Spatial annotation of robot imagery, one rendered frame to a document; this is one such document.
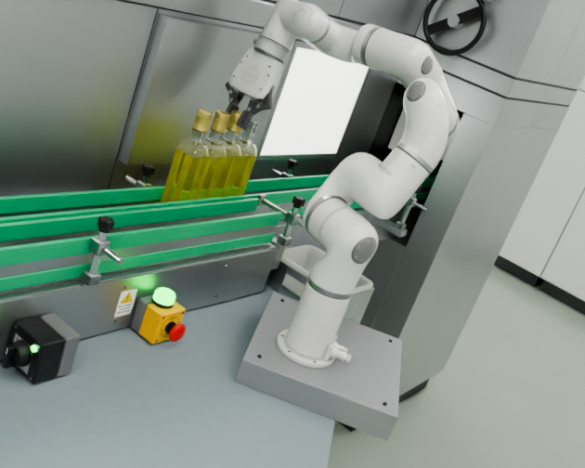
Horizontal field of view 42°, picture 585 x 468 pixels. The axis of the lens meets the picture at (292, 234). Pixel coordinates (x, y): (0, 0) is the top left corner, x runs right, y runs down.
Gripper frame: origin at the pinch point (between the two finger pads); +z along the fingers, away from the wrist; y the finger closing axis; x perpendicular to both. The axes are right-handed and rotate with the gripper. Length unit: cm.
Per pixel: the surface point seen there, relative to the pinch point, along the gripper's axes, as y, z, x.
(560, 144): -22, -77, 365
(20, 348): 20, 49, -52
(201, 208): 6.3, 21.6, -5.1
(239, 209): 6.4, 19.4, 8.6
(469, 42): 6, -54, 86
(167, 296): 20.2, 37.3, -22.0
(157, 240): 13.4, 28.7, -24.0
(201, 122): 1.0, 4.6, -12.1
